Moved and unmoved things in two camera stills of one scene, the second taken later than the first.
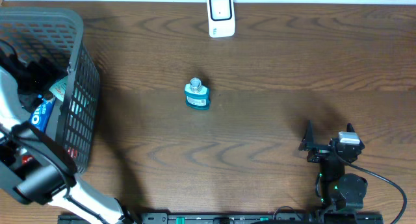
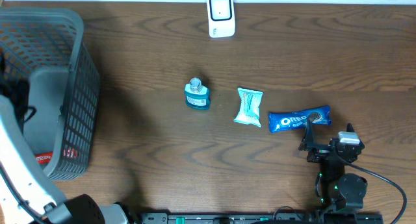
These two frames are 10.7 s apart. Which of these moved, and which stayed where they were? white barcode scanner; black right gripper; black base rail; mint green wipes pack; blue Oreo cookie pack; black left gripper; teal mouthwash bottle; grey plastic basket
Moved: blue Oreo cookie pack; black left gripper; mint green wipes pack
Stayed: black right gripper; white barcode scanner; teal mouthwash bottle; grey plastic basket; black base rail
